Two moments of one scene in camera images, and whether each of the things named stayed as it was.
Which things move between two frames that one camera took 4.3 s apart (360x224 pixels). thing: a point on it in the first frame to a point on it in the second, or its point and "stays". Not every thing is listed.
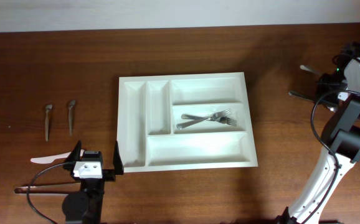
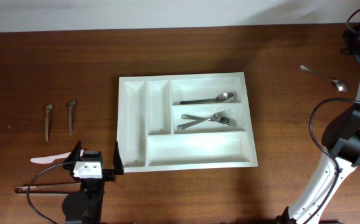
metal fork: [209, 117] stays
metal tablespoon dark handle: [304, 96] to [222, 98]
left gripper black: [109, 174] stays
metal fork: [223, 120] stays
